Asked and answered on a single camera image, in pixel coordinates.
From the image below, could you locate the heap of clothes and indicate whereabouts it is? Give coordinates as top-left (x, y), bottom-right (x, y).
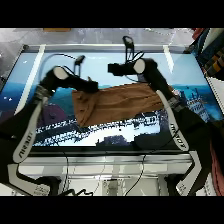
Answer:
top-left (191, 28), bottom-right (224, 78)

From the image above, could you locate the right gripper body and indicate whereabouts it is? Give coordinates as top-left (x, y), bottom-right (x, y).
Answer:
top-left (107, 61), bottom-right (136, 77)

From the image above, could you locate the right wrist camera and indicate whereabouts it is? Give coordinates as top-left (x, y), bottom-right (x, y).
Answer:
top-left (121, 35), bottom-right (136, 63)

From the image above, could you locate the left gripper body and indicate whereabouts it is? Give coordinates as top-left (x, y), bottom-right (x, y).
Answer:
top-left (75, 77), bottom-right (101, 95)

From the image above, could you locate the black cable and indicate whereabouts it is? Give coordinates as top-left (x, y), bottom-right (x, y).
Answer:
top-left (123, 131), bottom-right (183, 197)
top-left (38, 52), bottom-right (78, 84)
top-left (63, 149), bottom-right (72, 197)

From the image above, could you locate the brown garment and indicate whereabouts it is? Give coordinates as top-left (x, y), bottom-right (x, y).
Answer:
top-left (71, 82), bottom-right (176, 128)

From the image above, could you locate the silver frame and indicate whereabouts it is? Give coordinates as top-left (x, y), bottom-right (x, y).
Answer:
top-left (13, 153), bottom-right (204, 197)

